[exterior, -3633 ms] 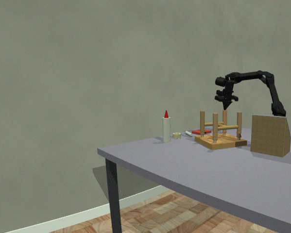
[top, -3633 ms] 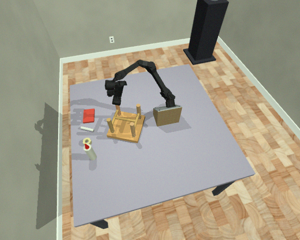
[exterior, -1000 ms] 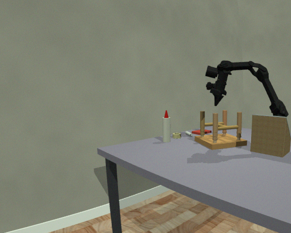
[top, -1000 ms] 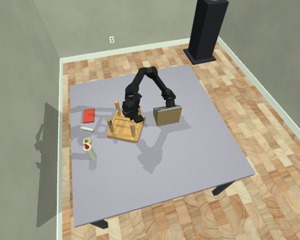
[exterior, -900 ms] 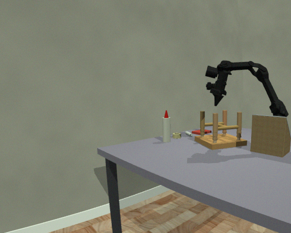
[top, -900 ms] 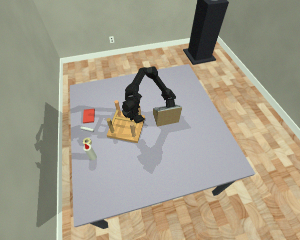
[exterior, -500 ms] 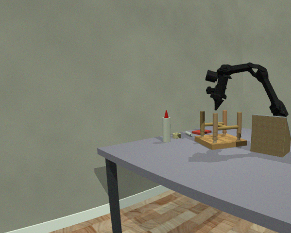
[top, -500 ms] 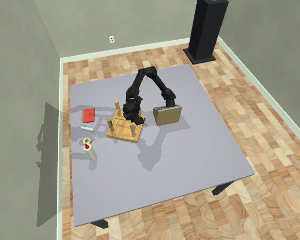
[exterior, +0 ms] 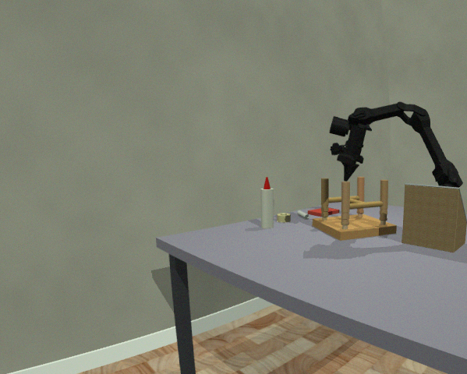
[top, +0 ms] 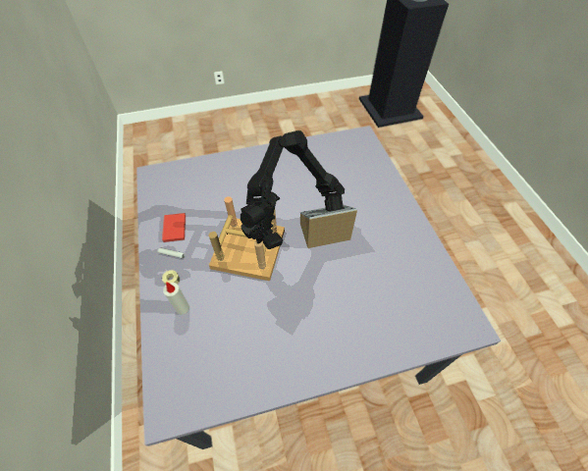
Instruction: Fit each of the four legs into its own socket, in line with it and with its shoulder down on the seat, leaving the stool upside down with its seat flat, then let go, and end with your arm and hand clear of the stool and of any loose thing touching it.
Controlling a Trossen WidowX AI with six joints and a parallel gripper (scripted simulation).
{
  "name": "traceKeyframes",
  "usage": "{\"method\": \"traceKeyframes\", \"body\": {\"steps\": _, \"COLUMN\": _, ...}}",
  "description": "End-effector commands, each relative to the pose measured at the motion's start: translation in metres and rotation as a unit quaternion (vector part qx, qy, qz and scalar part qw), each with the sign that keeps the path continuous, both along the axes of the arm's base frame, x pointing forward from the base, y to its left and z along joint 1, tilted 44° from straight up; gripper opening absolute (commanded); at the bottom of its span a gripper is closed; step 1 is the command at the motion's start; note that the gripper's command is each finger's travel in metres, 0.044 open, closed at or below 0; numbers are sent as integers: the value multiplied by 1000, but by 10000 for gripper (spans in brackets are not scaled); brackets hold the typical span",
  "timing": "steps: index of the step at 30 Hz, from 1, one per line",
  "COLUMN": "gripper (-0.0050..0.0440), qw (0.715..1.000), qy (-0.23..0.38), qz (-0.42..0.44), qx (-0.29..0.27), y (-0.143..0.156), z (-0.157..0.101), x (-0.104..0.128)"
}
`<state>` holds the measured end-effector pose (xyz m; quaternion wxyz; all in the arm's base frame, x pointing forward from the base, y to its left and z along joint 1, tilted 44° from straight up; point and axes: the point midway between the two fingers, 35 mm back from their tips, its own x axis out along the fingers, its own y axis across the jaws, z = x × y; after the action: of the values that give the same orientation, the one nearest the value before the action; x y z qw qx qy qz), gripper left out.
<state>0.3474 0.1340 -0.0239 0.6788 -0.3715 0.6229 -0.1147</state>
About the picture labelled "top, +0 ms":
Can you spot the red flat rectangular block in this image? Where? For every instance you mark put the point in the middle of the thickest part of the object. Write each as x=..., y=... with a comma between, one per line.
x=174, y=227

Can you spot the tan wooden stool seat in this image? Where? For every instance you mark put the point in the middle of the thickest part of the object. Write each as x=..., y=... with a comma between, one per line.
x=240, y=258

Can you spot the tan wooden stool leg frame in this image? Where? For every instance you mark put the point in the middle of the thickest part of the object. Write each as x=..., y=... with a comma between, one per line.
x=216, y=241

